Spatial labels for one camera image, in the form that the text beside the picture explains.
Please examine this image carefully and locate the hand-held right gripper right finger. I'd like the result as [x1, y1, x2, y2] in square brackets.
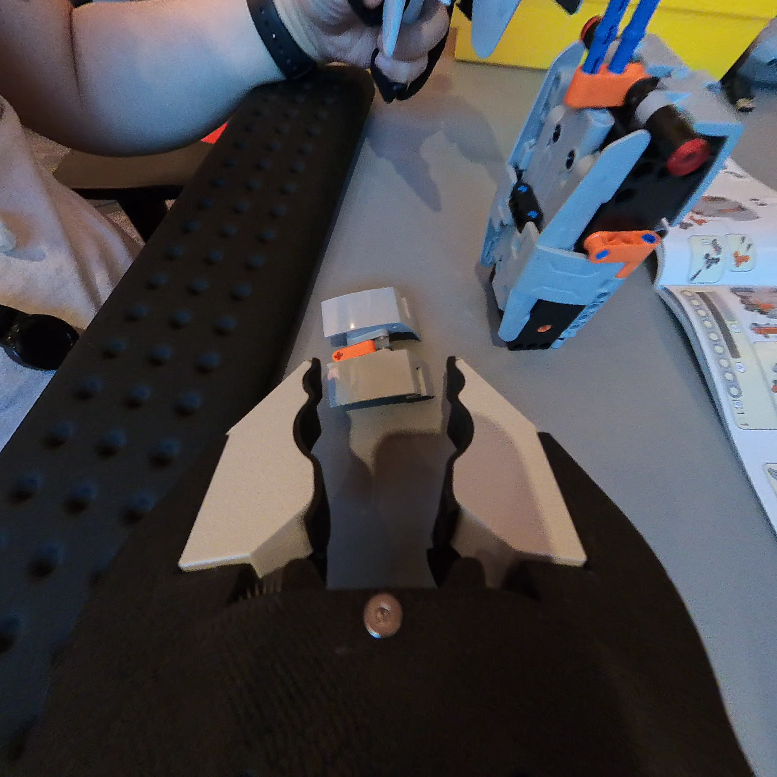
[428, 356, 588, 588]

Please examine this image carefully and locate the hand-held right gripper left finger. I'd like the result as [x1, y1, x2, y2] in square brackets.
[178, 357, 331, 588]

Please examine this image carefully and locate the small grey curved block part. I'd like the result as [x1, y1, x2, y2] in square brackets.
[321, 287, 436, 414]

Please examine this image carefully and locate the grey building block robot assembly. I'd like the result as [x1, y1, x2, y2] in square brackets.
[480, 0, 744, 352]

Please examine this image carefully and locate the person's left forearm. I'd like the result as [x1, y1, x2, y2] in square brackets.
[0, 0, 286, 154]

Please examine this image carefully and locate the grey desk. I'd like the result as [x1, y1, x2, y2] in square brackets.
[285, 55, 777, 754]

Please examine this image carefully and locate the person's left hand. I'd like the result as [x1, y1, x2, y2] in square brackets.
[276, 0, 453, 85]

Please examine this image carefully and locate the yellow plastic bin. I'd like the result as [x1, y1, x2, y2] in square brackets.
[452, 0, 777, 72]

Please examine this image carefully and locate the black wristband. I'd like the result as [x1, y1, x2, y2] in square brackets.
[246, 0, 319, 81]

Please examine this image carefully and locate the black studded baseplate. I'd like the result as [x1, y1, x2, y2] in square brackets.
[0, 66, 377, 747]

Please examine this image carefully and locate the black usb dongle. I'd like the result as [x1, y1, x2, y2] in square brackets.
[722, 68, 757, 114]

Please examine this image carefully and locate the instruction booklet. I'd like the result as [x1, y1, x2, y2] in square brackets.
[652, 159, 777, 538]

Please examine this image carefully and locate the grey battery hub block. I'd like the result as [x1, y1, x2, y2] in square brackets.
[739, 21, 777, 72]

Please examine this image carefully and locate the person's light clothing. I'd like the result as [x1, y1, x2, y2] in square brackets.
[0, 97, 146, 420]

